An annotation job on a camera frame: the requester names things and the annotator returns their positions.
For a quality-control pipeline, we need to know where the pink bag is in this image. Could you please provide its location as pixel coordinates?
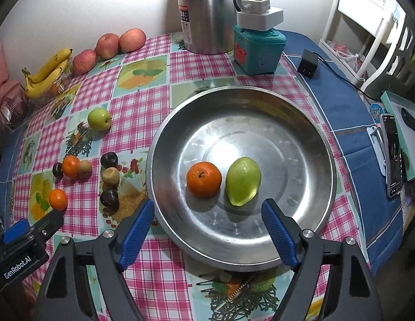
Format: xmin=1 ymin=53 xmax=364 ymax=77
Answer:
xmin=0 ymin=43 xmax=29 ymax=131

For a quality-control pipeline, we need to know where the pink checked tablecloth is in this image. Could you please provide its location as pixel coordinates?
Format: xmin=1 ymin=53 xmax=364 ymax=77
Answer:
xmin=10 ymin=30 xmax=365 ymax=321

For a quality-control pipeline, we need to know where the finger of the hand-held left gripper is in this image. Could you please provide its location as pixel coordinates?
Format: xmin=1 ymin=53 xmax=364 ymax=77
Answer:
xmin=28 ymin=210 xmax=65 ymax=246
xmin=3 ymin=218 xmax=30 ymax=245

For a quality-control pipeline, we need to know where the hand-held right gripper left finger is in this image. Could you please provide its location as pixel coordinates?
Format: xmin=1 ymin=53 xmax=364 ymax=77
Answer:
xmin=35 ymin=198 xmax=156 ymax=321

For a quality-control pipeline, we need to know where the white power adapter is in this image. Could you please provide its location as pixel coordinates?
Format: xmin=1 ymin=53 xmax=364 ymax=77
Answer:
xmin=237 ymin=0 xmax=284 ymax=31

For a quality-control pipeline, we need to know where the small orange tangerine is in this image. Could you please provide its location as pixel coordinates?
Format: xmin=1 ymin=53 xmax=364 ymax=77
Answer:
xmin=62 ymin=155 xmax=80 ymax=178
xmin=48 ymin=189 xmax=68 ymax=211

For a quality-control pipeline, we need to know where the teal toy box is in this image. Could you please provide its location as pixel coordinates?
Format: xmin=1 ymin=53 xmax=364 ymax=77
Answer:
xmin=232 ymin=25 xmax=287 ymax=75

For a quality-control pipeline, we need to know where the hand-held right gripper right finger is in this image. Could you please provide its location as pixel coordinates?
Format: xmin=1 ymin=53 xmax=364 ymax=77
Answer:
xmin=261 ymin=198 xmax=384 ymax=321

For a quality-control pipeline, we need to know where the black cable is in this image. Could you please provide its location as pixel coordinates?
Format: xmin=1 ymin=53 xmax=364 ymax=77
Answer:
xmin=283 ymin=52 xmax=382 ymax=102

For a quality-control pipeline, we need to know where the yellow banana bunch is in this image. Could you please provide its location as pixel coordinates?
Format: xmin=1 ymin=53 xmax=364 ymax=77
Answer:
xmin=22 ymin=48 xmax=73 ymax=99

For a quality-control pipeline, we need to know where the red plastic bag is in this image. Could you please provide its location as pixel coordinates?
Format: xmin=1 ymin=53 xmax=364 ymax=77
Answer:
xmin=328 ymin=40 xmax=360 ymax=71

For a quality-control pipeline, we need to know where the black smartphone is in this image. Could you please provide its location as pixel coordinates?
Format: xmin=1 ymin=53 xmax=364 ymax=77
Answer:
xmin=380 ymin=114 xmax=404 ymax=198

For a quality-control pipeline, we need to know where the green apple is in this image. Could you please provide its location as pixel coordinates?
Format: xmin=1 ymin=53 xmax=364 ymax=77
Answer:
xmin=87 ymin=108 xmax=112 ymax=131

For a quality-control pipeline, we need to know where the black charger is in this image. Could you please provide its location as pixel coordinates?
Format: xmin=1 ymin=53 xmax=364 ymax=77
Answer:
xmin=297 ymin=49 xmax=319 ymax=80

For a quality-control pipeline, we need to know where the stainless steel thermos jug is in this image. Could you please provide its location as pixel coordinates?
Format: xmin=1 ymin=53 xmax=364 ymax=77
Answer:
xmin=177 ymin=0 xmax=251 ymax=55

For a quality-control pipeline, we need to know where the large stainless steel basin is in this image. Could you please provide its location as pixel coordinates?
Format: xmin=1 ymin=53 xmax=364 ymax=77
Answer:
xmin=145 ymin=86 xmax=338 ymax=272

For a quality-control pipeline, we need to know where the teal cardboard box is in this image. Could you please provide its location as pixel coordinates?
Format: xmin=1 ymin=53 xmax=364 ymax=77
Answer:
xmin=381 ymin=90 xmax=415 ymax=182

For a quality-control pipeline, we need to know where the red apple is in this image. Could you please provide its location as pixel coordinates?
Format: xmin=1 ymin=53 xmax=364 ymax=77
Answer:
xmin=119 ymin=28 xmax=147 ymax=53
xmin=95 ymin=33 xmax=120 ymax=59
xmin=73 ymin=49 xmax=98 ymax=75

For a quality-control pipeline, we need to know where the white phone stand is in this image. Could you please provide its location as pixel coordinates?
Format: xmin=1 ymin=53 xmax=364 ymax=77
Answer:
xmin=367 ymin=125 xmax=387 ymax=176

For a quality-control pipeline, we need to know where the green mango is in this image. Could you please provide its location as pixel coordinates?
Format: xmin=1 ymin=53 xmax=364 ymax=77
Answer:
xmin=225 ymin=156 xmax=262 ymax=207

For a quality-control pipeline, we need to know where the large orange tangerine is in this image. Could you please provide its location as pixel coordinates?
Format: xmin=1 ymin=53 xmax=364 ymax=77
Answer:
xmin=186 ymin=161 xmax=222 ymax=198

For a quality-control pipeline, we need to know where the white chair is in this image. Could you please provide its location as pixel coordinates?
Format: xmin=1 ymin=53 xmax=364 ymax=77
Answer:
xmin=319 ymin=0 xmax=415 ymax=97

